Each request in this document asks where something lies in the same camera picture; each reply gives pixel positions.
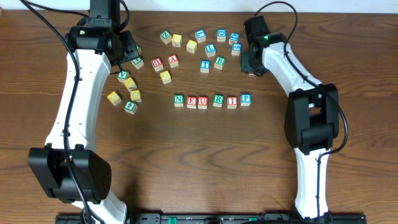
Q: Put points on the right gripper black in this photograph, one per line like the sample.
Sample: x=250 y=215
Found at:
x=247 y=64

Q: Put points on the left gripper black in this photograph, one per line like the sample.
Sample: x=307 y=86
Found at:
x=130 y=48

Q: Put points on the blue P block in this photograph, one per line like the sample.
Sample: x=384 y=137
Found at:
x=246 y=99

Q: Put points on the red I block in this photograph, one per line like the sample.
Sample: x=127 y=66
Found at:
x=232 y=102

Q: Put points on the green R block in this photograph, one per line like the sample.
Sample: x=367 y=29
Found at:
x=218 y=101

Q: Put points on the yellow C block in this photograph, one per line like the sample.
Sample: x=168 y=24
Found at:
x=136 y=96

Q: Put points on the red u block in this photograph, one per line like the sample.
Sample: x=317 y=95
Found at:
x=202 y=102
x=157 y=64

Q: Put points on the red E block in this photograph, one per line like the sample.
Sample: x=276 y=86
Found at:
x=192 y=102

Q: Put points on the green N block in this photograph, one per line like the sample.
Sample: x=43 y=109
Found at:
x=178 y=100

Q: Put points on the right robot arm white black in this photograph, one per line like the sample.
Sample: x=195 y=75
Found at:
x=311 y=119

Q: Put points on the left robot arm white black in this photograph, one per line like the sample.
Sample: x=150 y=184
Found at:
x=67 y=167

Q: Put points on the green J block left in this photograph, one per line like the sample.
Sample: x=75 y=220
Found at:
x=139 y=50

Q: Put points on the green 7 block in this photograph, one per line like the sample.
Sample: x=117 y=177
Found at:
x=138 y=62

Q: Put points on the blue 5 block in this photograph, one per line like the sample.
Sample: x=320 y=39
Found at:
x=236 y=49

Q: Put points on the green V block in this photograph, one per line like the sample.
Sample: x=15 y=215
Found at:
x=123 y=75

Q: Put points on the green B block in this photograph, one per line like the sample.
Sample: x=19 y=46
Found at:
x=219 y=62

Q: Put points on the blue D block tilted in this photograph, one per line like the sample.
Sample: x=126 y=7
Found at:
x=233 y=38

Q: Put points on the yellow K block left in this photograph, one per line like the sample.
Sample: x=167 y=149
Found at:
x=130 y=84

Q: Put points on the green Z block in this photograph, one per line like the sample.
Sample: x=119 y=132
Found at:
x=166 y=37

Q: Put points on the blue l block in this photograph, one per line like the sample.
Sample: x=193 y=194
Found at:
x=200 y=35
x=210 y=50

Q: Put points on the blue T block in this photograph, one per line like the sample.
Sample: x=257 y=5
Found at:
x=205 y=66

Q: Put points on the red A block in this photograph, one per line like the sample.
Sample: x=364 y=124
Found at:
x=173 y=60

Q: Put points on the yellow O block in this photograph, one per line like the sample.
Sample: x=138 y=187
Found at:
x=165 y=77

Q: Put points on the yellow block top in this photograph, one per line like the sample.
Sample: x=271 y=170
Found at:
x=176 y=40

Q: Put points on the yellow G block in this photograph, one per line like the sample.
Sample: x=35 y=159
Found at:
x=114 y=98

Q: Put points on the blue L block top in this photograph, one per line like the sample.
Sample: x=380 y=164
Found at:
x=200 y=35

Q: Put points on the yellow block upper middle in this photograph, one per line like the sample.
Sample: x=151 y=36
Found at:
x=192 y=46

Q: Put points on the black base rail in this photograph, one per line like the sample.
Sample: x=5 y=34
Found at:
x=268 y=217

